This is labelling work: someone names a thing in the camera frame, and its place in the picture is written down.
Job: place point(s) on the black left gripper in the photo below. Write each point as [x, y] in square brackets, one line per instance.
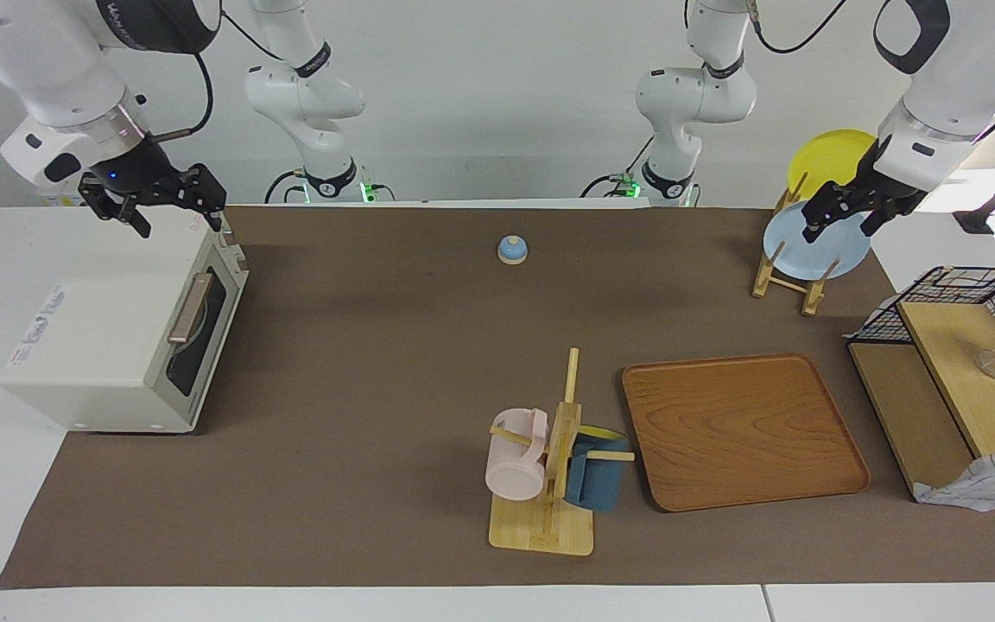
[877, 190]

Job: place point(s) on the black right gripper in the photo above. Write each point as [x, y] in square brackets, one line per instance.
[139, 177]

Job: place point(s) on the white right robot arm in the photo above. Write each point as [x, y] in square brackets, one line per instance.
[48, 69]

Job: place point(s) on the cream oven knob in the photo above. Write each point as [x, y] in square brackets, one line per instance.
[227, 240]
[239, 257]

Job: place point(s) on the cream toaster oven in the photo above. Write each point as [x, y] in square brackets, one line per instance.
[91, 328]

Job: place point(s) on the yellow plate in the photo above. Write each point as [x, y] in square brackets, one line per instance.
[826, 160]

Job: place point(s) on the light blue plate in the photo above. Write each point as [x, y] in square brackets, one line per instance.
[808, 255]

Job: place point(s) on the wooden plate rack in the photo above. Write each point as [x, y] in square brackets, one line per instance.
[813, 298]

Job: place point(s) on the white patterned cloth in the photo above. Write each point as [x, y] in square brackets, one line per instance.
[886, 304]
[990, 484]

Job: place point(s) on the clear glass cup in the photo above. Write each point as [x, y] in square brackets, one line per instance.
[994, 364]

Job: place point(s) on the brown wooden tray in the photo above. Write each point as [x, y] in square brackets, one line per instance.
[739, 432]

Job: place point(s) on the brown table mat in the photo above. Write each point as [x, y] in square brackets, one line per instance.
[377, 389]

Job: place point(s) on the blue call bell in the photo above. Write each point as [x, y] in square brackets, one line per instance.
[512, 250]

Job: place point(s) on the dark blue mug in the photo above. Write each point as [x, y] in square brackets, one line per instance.
[597, 479]

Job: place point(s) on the pink mug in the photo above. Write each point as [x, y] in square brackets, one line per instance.
[515, 466]

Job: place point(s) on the wooden mug tree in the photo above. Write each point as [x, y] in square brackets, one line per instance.
[541, 527]

